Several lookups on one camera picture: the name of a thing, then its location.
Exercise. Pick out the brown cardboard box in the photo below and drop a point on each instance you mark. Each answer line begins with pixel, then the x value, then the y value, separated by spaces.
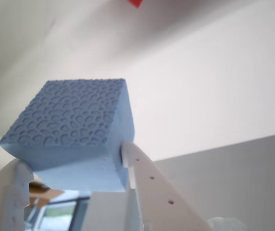
pixel 41 192

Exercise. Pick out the white holed gripper finger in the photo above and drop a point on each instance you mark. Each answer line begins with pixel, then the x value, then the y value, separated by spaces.
pixel 156 204

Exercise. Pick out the grey framed window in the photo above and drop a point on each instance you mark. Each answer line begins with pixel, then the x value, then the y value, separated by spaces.
pixel 55 214

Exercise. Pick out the blue foam cube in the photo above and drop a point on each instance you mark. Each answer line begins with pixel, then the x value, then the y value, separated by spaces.
pixel 67 120

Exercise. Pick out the red foam cube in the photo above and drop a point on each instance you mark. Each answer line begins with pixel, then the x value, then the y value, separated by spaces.
pixel 135 3

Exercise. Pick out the white ridged gripper finger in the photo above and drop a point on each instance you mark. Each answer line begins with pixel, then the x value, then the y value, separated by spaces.
pixel 3 199

